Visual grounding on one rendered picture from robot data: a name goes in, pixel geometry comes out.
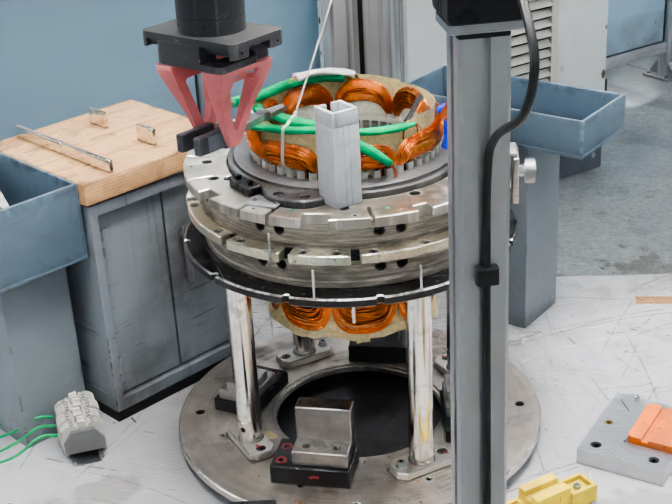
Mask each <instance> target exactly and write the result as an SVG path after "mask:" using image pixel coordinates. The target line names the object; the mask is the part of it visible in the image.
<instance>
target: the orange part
mask: <svg viewBox="0 0 672 504"><path fill-rule="evenodd" d="M628 442H629V443H633V444H636V445H640V446H644V447H648V448H652V449H656V450H659V451H663V452H667V453H671V454H672V408H668V410H666V409H663V406H661V405H657V404H648V405H647V406H646V407H645V409H644V410H643V412H642V413H641V415H640V416H639V418H638V420H637V421H636V423H635V424H634V426H633V427H632V429H631V430H630V432H629V433H628Z"/></svg>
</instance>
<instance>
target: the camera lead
mask: <svg viewBox="0 0 672 504"><path fill-rule="evenodd" d="M517 1H518V4H519V7H520V11H521V15H522V19H523V23H524V28H525V32H526V37H527V42H528V49H529V60H530V66H529V79H528V86H527V91H526V95H525V99H524V102H523V105H522V108H521V110H520V112H519V114H518V115H517V116H516V117H515V118H514V119H513V120H511V121H509V122H507V123H506V124H504V125H502V126H501V127H499V128H498V129H497V130H496V131H495V132H494V133H493V134H492V136H491V137H490V139H489V141H488V142H487V145H486V148H485V153H484V163H483V185H482V265H476V266H475V283H476V285H477V286H478V287H482V338H483V504H491V286H495V285H499V267H498V265H497V264H496V263H493V264H491V181H492V163H493V154H494V150H495V147H496V145H497V143H498V142H499V140H500V139H501V138H502V137H503V136H504V135H505V134H507V133H509V132H511V131H513V130H515V129H517V128H518V127H519V126H521V125H522V124H523V123H524V122H525V121H526V119H527V118H528V117H529V114H530V112H531V110H532V107H533V104H534V101H535V97H536V93H537V87H538V81H539V69H540V57H539V47H538V40H537V35H536V30H535V25H534V21H533V17H532V13H531V9H530V5H529V2H528V0H517Z"/></svg>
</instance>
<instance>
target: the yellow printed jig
mask: <svg viewBox="0 0 672 504"><path fill-rule="evenodd" d="M597 486H598V484H596V483H595V482H594V481H592V480H591V479H590V478H588V477H587V476H586V475H584V474H583V473H582V472H578V473H576V474H573V475H571V476H569V477H566V478H564V479H562V480H558V477H556V476H555V475H554V474H553V473H549V474H547V475H544V476H542V477H540V478H537V479H535V480H532V481H530V482H528V483H525V484H523V485H521V486H519V493H518V497H516V498H514V499H512V500H509V501H507V502H506V504H589V503H591V502H593V501H595V500H597Z"/></svg>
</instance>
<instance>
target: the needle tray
mask: <svg viewBox="0 0 672 504"><path fill-rule="evenodd" d="M407 84H413V85H415V86H418V87H420V88H422V89H424V90H426V91H428V92H429V93H430V94H431V95H433V97H434V98H435V101H436V102H437V103H439V104H440V105H442V104H443V103H446V102H447V65H441V66H439V67H437V68H435V69H433V70H431V71H429V72H427V73H425V74H423V75H421V76H419V77H417V78H415V79H413V80H411V81H409V82H407ZM527 86H528V78H522V77H516V76H511V120H513V119H514V118H515V117H516V116H517V115H518V114H519V112H520V110H521V108H522V105H523V102H524V99H525V95H526V91H527ZM625 99H626V94H621V93H615V92H609V91H603V90H597V89H590V88H584V87H578V86H572V85H565V84H559V83H553V82H547V81H541V80H539V81H538V87H537V93H536V97H535V101H534V104H533V107H532V110H531V112H530V114H529V117H528V118H527V119H526V121H525V122H524V123H523V124H522V125H521V126H519V127H518V128H517V129H515V130H513V131H511V132H510V142H515V143H516V144H517V146H518V151H519V165H524V159H525V158H527V157H534V158H535V164H536V176H535V182H534V183H525V182H524V176H519V203H518V204H513V201H512V196H510V208H512V210H513V211H514V214H515V216H516V220H517V237H516V240H515V243H514V245H513V247H511V251H510V252H509V306H508V324H510V325H514V326H517V327H521V328H524V329H525V328H526V327H528V326H529V325H530V324H531V323H532V322H533V321H535V320H536V319H537V318H538V317H539V316H540V315H542V314H543V313H544V312H545V311H546V310H548V309H549V308H550V307H551V306H552V305H553V304H555V302H556V268H557V234H558V199H559V165H560V155H561V156H566V157H571V158H576V159H581V160H582V159H583V158H585V157H586V156H588V155H589V154H590V153H592V152H593V151H595V150H596V149H598V148H599V147H600V146H602V145H603V144H605V143H606V142H608V141H609V140H610V139H612V138H613V137H615V136H616V135H617V134H619V133H620V132H622V131H623V130H624V118H625Z"/></svg>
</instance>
